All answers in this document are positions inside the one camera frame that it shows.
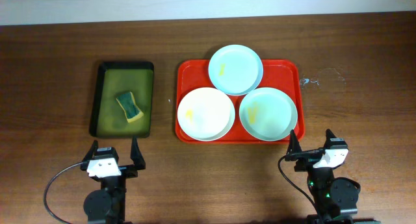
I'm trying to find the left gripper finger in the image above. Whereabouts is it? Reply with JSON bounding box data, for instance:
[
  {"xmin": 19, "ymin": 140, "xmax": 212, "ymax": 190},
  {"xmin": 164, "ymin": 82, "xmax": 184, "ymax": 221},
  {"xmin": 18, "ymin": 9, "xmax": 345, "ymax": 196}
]
[
  {"xmin": 130, "ymin": 136, "xmax": 146, "ymax": 170},
  {"xmin": 82, "ymin": 140, "xmax": 98, "ymax": 162}
]

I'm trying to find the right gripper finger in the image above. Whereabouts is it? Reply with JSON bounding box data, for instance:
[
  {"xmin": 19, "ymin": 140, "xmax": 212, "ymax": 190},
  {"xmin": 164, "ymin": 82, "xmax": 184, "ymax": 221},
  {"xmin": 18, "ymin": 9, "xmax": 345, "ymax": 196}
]
[
  {"xmin": 324, "ymin": 129, "xmax": 336, "ymax": 149},
  {"xmin": 286, "ymin": 130, "xmax": 302, "ymax": 156}
]

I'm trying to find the light green plate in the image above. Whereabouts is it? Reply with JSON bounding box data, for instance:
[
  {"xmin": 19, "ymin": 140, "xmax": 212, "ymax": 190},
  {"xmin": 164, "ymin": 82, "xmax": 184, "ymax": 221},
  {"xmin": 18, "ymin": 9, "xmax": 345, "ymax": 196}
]
[{"xmin": 239, "ymin": 87, "xmax": 298, "ymax": 142}]

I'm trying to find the green and yellow sponge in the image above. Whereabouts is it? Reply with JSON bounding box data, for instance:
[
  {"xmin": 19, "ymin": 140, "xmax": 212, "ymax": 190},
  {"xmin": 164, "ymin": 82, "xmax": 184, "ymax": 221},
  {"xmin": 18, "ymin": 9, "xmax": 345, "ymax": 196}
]
[{"xmin": 116, "ymin": 92, "xmax": 144, "ymax": 123}]

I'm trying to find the white plate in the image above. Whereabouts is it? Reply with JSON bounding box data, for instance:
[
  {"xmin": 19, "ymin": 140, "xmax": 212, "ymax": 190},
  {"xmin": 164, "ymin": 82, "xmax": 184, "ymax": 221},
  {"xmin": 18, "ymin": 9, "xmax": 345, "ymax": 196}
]
[{"xmin": 177, "ymin": 87, "xmax": 235, "ymax": 142}]

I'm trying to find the light blue plate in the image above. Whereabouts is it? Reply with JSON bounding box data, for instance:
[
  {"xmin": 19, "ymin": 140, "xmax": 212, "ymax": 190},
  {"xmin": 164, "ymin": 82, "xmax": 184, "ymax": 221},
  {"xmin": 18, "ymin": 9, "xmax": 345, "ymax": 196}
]
[{"xmin": 208, "ymin": 45, "xmax": 264, "ymax": 96}]

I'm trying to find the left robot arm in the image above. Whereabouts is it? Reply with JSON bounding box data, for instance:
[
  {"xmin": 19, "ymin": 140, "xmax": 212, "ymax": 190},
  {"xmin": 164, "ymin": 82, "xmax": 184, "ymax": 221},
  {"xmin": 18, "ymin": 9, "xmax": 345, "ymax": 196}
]
[{"xmin": 80, "ymin": 137, "xmax": 146, "ymax": 224}]

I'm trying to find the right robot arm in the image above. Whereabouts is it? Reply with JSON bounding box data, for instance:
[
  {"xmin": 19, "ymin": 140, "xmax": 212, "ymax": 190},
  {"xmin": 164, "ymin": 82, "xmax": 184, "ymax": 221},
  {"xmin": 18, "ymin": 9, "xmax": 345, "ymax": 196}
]
[{"xmin": 282, "ymin": 129, "xmax": 361, "ymax": 223}]

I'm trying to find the black tray with green water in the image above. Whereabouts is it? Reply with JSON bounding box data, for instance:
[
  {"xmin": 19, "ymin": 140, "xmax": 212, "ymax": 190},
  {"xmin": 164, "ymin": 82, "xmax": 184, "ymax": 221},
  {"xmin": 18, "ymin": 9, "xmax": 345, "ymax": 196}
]
[{"xmin": 89, "ymin": 61, "xmax": 154, "ymax": 138}]

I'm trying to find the red plastic tray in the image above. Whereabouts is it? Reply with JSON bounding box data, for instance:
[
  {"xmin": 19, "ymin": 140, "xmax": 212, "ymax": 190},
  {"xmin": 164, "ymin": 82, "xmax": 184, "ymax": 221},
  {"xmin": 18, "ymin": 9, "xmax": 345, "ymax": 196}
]
[{"xmin": 176, "ymin": 59, "xmax": 306, "ymax": 144}]

